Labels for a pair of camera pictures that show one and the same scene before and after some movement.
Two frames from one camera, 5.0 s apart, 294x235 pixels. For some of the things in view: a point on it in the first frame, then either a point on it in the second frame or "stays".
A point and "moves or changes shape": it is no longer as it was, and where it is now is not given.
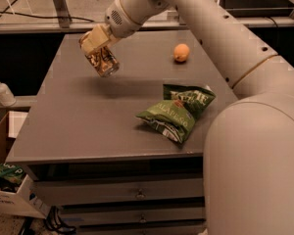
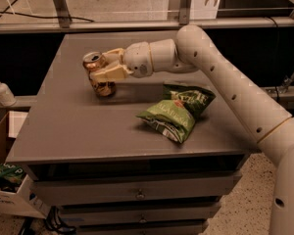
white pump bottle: [2, 92] stays
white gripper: [122, 21] → [137, 59]
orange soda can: [104, 62] moves or changes shape
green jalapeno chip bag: [175, 114] stays
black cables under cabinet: [55, 224] stays
